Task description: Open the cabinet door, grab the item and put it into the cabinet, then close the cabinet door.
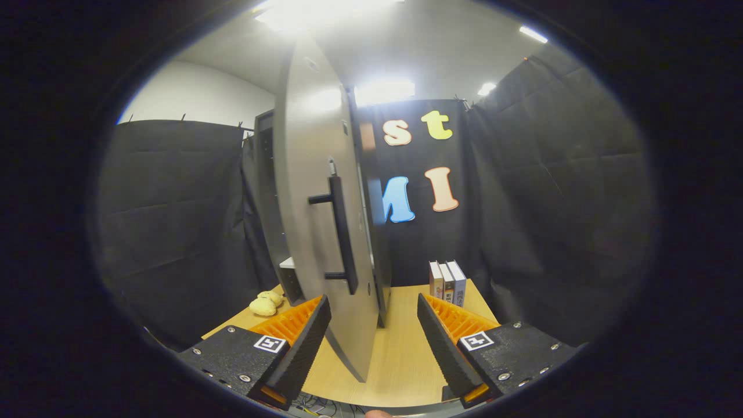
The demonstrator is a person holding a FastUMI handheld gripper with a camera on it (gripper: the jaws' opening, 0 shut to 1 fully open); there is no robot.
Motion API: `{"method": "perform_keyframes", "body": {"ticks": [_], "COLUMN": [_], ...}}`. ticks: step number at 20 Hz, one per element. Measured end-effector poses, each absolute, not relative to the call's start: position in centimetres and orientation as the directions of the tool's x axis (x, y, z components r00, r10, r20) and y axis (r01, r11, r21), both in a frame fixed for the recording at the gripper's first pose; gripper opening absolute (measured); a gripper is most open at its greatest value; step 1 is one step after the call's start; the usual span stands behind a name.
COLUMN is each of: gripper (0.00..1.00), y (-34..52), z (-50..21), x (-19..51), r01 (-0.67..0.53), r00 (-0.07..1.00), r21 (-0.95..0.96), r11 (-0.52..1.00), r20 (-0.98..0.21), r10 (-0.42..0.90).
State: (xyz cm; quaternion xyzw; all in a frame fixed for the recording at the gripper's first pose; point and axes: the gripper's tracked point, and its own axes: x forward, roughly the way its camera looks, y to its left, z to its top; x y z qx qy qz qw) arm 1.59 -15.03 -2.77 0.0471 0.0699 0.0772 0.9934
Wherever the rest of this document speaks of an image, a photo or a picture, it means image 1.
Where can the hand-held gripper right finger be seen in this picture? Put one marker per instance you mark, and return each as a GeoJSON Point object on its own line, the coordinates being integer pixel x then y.
{"type": "Point", "coordinates": [446, 354]}

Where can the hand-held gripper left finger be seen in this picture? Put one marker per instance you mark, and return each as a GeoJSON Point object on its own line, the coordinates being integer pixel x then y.
{"type": "Point", "coordinates": [305, 354]}

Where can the yellow plush toy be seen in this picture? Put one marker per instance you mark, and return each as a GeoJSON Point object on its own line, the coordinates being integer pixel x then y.
{"type": "Point", "coordinates": [266, 303]}

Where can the book with tan cover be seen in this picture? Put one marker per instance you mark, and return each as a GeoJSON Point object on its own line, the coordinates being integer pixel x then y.
{"type": "Point", "coordinates": [448, 284]}

